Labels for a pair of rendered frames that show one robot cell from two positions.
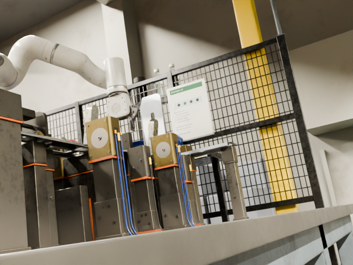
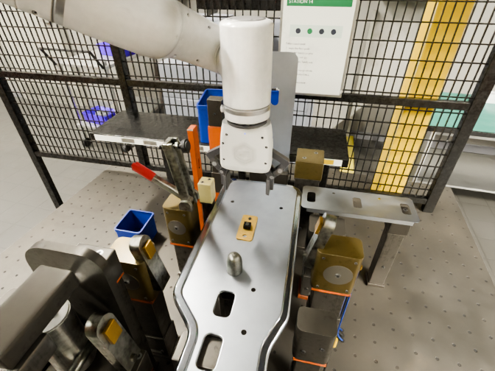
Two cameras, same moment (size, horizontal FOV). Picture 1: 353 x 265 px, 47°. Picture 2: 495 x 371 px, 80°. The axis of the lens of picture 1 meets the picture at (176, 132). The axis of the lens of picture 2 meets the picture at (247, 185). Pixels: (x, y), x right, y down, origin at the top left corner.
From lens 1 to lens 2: 139 cm
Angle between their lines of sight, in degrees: 51
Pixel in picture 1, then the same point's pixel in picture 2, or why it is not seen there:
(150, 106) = (274, 74)
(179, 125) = not seen: hidden behind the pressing
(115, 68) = (257, 64)
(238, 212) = (378, 279)
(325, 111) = not seen: outside the picture
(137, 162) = (314, 350)
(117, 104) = (248, 149)
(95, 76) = (188, 46)
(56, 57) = (77, 17)
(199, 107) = (332, 47)
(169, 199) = not seen: hidden behind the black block
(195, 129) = (313, 82)
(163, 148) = (339, 275)
